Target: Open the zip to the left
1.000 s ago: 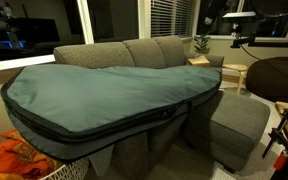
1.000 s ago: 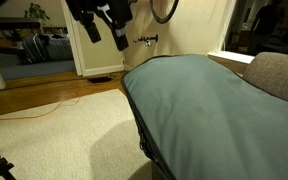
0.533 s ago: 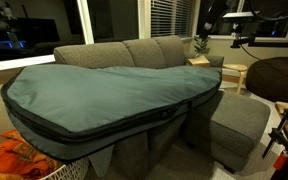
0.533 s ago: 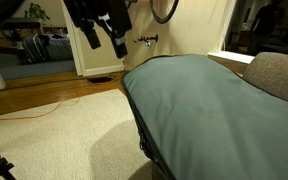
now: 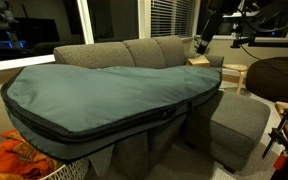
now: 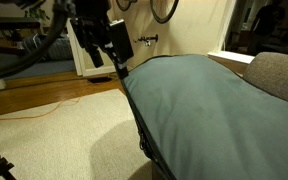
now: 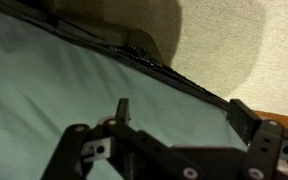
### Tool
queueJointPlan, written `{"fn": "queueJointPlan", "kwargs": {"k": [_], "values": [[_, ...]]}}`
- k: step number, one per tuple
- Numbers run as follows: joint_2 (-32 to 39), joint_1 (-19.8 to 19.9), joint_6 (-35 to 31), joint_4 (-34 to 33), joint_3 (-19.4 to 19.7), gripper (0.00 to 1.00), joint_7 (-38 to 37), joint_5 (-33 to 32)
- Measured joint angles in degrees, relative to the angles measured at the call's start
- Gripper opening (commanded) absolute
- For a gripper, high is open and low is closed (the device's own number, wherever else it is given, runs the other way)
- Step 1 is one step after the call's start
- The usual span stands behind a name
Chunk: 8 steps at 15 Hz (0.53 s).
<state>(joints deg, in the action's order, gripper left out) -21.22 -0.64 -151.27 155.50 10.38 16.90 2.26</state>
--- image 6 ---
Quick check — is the grey ribbed cushion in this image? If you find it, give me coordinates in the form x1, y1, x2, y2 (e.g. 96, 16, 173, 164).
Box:
21, 34, 74, 62

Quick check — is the cream carpet rug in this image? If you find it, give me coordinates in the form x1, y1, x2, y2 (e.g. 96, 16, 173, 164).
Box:
0, 88, 157, 180

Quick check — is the grey fabric sofa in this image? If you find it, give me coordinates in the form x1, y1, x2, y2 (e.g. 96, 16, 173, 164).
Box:
242, 51, 288, 110

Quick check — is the white window frame post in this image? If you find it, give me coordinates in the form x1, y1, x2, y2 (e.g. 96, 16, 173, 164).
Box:
217, 0, 239, 54

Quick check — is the small-looking bicycle wheel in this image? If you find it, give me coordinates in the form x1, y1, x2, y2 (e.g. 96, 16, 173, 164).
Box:
115, 0, 139, 13

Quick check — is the person in dark clothes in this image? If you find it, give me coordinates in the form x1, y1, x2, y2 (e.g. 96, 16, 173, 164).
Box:
248, 0, 284, 56

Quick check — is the green potted plant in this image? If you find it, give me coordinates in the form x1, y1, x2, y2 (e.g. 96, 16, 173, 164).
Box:
24, 6, 51, 22

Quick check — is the orange extension cable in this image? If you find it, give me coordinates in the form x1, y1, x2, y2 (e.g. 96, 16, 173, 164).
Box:
0, 75, 125, 123

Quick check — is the blue floor mat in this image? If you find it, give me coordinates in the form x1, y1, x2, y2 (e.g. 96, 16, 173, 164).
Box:
2, 59, 78, 80

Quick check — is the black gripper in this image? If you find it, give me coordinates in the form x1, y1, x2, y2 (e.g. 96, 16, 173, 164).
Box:
105, 19, 135, 81

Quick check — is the large bicycle wheel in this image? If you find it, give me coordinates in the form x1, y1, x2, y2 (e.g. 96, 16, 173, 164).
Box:
149, 0, 181, 25

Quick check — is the black horizontal stand bar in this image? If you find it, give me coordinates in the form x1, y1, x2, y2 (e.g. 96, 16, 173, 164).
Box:
0, 44, 30, 57

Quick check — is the black wall bike hook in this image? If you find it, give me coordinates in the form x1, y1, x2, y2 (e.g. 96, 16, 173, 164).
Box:
133, 33, 160, 48

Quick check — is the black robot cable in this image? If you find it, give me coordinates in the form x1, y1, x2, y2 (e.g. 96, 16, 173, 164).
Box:
0, 8, 72, 82

